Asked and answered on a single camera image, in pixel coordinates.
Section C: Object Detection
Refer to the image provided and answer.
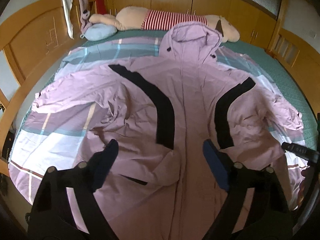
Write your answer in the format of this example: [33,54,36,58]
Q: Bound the pink hooded jacket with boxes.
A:
[29,22,303,239]

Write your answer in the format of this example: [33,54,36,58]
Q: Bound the person's right hand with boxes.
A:
[297,167,312,207]

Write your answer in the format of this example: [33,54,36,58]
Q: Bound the green quilted mattress cover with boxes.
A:
[80,30,318,150]

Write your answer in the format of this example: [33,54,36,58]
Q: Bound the wooden headboard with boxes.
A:
[0,0,83,178]

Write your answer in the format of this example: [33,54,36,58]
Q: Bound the light blue neck pillow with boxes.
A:
[80,23,118,41]

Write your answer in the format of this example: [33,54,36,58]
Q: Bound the large plush toy striped shirt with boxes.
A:
[89,6,240,43]

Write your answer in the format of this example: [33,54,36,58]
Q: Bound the red hanging garment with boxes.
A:
[95,0,107,15]

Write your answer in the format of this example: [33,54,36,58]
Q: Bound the white hanging cloth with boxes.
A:
[61,0,73,39]

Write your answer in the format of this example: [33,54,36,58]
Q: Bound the pink hanging garment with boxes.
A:
[78,0,92,35]

